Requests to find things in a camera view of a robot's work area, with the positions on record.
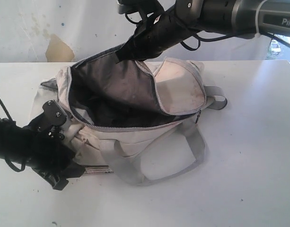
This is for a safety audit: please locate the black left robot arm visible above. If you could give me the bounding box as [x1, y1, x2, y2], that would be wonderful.
[0, 100, 85, 191]

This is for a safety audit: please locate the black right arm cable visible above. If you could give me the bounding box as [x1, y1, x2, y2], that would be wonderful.
[124, 9, 290, 52]

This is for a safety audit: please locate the white fabric duffel bag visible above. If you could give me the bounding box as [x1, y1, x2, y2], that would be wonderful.
[29, 46, 228, 185]

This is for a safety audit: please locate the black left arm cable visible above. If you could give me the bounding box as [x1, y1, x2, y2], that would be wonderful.
[0, 91, 26, 173]

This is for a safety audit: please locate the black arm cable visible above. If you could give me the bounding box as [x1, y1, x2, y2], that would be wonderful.
[124, 9, 290, 52]
[0, 91, 26, 173]

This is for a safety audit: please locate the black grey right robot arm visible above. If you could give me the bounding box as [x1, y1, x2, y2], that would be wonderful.
[115, 0, 290, 62]

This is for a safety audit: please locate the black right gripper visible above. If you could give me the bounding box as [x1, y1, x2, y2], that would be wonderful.
[115, 0, 202, 63]

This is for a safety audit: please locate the white black-capped marker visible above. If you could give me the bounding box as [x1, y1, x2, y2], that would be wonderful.
[84, 166, 114, 175]

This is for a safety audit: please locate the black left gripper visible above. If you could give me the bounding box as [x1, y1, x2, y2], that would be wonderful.
[21, 100, 85, 190]

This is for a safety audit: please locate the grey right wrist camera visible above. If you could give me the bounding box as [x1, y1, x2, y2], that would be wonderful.
[116, 0, 145, 15]

